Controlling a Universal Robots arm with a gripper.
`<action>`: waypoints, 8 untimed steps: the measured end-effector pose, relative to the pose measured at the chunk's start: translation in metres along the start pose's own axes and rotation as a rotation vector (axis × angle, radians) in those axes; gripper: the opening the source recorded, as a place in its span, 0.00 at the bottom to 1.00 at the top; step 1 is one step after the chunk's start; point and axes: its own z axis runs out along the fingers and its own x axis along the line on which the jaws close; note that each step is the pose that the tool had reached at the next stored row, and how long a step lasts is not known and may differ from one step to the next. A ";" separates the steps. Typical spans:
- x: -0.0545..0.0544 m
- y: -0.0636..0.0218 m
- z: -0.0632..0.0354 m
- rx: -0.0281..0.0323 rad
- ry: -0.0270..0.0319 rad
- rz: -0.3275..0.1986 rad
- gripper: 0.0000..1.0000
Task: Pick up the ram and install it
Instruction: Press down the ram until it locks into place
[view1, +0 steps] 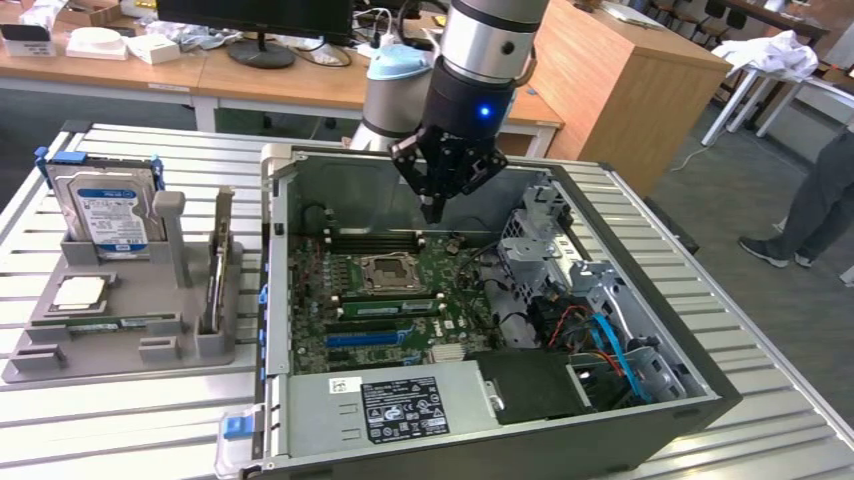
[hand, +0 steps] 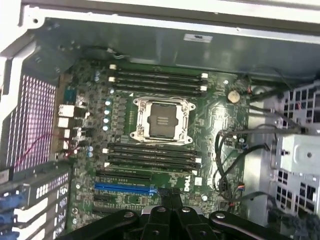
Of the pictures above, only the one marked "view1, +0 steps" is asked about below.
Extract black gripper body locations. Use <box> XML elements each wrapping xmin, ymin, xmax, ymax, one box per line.
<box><xmin>424</xmin><ymin>61</ymin><xmax>520</xmax><ymax>147</ymax></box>

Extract black RAM slot bank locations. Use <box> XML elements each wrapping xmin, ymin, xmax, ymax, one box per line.
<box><xmin>324</xmin><ymin>228</ymin><xmax>429</xmax><ymax>254</ymax></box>

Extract green RAM stick in slot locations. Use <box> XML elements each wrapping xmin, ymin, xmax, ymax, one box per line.
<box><xmin>337</xmin><ymin>296</ymin><xmax>448</xmax><ymax>320</ymax></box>

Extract green RAM stick with label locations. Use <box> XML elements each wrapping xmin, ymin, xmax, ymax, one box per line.
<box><xmin>28</xmin><ymin>316</ymin><xmax>177</xmax><ymax>333</ymax></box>

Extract metal disk bay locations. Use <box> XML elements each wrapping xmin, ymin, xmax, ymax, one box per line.
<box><xmin>496</xmin><ymin>181</ymin><xmax>576</xmax><ymax>297</ymax></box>

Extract white power strip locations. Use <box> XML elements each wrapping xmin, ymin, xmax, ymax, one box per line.
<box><xmin>354</xmin><ymin>31</ymin><xmax>403</xmax><ymax>57</ymax></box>

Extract wooden cabinet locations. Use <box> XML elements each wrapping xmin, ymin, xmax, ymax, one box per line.
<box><xmin>524</xmin><ymin>0</ymin><xmax>735</xmax><ymax>197</ymax></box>

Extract CPU socket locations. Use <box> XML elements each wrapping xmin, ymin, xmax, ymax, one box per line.
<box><xmin>357</xmin><ymin>253</ymin><xmax>420</xmax><ymax>297</ymax></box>

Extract green motherboard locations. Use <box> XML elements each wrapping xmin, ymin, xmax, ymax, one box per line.
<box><xmin>289</xmin><ymin>230</ymin><xmax>509</xmax><ymax>376</ymax></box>

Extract blue expansion slot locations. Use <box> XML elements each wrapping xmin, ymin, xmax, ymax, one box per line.
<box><xmin>322</xmin><ymin>327</ymin><xmax>416</xmax><ymax>350</ymax></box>

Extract black computer monitor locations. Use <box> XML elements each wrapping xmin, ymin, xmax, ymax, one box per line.
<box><xmin>154</xmin><ymin>0</ymin><xmax>356</xmax><ymax>70</ymax></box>

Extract graphics card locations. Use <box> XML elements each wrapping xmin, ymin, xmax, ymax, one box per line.
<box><xmin>201</xmin><ymin>185</ymin><xmax>237</xmax><ymax>337</ymax></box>

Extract black plastic air shroud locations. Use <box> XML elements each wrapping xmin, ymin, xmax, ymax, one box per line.
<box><xmin>475</xmin><ymin>349</ymin><xmax>596</xmax><ymax>427</ymax></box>

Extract white metal table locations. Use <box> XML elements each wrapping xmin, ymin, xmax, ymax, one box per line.
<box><xmin>699</xmin><ymin>63</ymin><xmax>854</xmax><ymax>147</ymax></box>

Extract dark grey sneaker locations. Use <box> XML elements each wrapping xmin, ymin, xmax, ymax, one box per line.
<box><xmin>737</xmin><ymin>236</ymin><xmax>789</xmax><ymax>269</ymax></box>

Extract small white box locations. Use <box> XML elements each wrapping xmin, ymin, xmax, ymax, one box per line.
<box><xmin>125</xmin><ymin>34</ymin><xmax>182</xmax><ymax>65</ymax></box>

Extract wooden desk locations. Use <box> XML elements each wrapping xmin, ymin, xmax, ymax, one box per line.
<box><xmin>0</xmin><ymin>0</ymin><xmax>567</xmax><ymax>139</ymax></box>

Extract white crumpled cloth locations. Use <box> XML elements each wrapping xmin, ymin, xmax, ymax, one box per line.
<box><xmin>708</xmin><ymin>29</ymin><xmax>819</xmax><ymax>82</ymax></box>

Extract hard disk with blue label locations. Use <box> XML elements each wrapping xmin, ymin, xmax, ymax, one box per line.
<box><xmin>50</xmin><ymin>168</ymin><xmax>169</xmax><ymax>262</ymax></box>

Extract grey parts rack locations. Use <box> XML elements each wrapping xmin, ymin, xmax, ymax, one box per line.
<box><xmin>0</xmin><ymin>189</ymin><xmax>245</xmax><ymax>385</ymax></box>

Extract person's grey trouser legs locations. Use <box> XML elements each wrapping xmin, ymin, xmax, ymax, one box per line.
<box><xmin>775</xmin><ymin>133</ymin><xmax>854</xmax><ymax>262</ymax></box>

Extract grey power supply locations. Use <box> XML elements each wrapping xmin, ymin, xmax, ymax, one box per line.
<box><xmin>281</xmin><ymin>361</ymin><xmax>503</xmax><ymax>459</ymax></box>

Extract blue disk caddy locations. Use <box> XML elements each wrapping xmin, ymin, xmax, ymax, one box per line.
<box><xmin>32</xmin><ymin>146</ymin><xmax>168</xmax><ymax>202</ymax></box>

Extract open black PC case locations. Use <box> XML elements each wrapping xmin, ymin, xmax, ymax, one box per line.
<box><xmin>216</xmin><ymin>142</ymin><xmax>745</xmax><ymax>480</ymax></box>

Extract white round-topped box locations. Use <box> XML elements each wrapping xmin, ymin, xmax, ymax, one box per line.
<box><xmin>64</xmin><ymin>26</ymin><xmax>129</xmax><ymax>62</ymax></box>

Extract CPU chip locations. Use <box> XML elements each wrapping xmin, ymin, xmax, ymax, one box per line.
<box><xmin>50</xmin><ymin>276</ymin><xmax>109</xmax><ymax>310</ymax></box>

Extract white box with label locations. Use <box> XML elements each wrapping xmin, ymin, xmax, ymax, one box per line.
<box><xmin>0</xmin><ymin>21</ymin><xmax>56</xmax><ymax>57</ymax></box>

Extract red wire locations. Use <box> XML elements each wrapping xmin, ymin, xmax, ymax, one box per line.
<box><xmin>555</xmin><ymin>303</ymin><xmax>596</xmax><ymax>347</ymax></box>

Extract blue flat wire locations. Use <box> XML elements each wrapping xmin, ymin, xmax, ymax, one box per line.
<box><xmin>584</xmin><ymin>308</ymin><xmax>653</xmax><ymax>404</ymax></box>

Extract metal drive cage bracket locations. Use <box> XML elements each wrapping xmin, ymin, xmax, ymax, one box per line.
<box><xmin>565</xmin><ymin>259</ymin><xmax>696</xmax><ymax>402</ymax></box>

